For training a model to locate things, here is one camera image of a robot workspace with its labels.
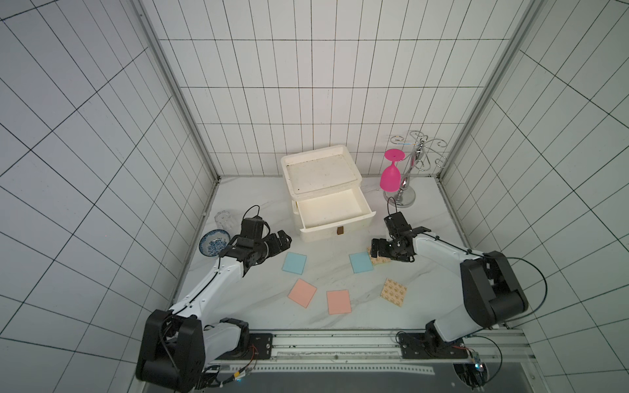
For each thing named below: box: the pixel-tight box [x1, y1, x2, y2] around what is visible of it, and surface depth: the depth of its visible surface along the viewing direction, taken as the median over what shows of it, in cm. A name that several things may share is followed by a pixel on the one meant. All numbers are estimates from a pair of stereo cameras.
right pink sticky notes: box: [325, 289, 352, 316], surface depth 83 cm
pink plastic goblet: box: [380, 148, 406, 193], surface depth 97 cm
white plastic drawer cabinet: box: [280, 144, 376, 243], surface depth 87 cm
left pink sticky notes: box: [287, 278, 317, 309], surface depth 86 cm
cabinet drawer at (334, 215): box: [294, 187, 376, 242], surface depth 83 cm
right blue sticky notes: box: [348, 251, 375, 274], surface depth 92 cm
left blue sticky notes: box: [281, 252, 308, 276], surface depth 93 cm
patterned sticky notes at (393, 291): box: [380, 277, 408, 308], surface depth 85 cm
